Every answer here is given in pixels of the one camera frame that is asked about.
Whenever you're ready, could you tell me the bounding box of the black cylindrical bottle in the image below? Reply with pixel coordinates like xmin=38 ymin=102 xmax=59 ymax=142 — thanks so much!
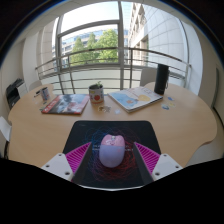
xmin=153 ymin=63 xmax=170 ymax=96

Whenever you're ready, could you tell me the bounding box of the open picture book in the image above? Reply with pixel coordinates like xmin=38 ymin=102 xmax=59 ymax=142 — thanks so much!
xmin=107 ymin=85 xmax=165 ymax=114

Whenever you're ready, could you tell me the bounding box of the printed white mug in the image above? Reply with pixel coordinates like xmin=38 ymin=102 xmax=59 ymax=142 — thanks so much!
xmin=39 ymin=86 xmax=51 ymax=103

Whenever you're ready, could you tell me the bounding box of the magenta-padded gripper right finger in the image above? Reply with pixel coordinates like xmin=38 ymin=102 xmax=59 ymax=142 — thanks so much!
xmin=125 ymin=142 xmax=184 ymax=186

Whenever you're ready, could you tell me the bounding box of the metal balcony railing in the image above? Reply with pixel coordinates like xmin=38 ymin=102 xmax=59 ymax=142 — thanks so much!
xmin=34 ymin=46 xmax=193 ymax=95

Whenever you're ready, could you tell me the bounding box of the lilac and pink computer mouse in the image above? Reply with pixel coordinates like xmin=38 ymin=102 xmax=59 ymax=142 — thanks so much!
xmin=98 ymin=133 xmax=127 ymax=169

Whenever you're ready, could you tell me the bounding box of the white chair with wooden legs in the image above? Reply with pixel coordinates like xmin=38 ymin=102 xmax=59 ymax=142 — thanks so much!
xmin=0 ymin=115 xmax=13 ymax=158

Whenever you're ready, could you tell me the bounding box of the colourful closed magazine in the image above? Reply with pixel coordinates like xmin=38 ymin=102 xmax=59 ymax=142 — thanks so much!
xmin=40 ymin=93 xmax=91 ymax=116

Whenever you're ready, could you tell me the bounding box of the white plastic chair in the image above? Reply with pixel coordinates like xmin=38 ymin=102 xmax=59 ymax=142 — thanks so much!
xmin=139 ymin=67 xmax=158 ymax=87
xmin=27 ymin=79 xmax=44 ymax=92

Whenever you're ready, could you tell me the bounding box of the black printed mouse pad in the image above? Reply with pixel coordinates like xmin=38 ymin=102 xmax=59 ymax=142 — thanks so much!
xmin=62 ymin=119 xmax=163 ymax=190

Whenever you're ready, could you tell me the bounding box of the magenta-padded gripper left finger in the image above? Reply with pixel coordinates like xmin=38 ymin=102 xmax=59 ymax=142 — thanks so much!
xmin=40 ymin=142 xmax=100 ymax=186

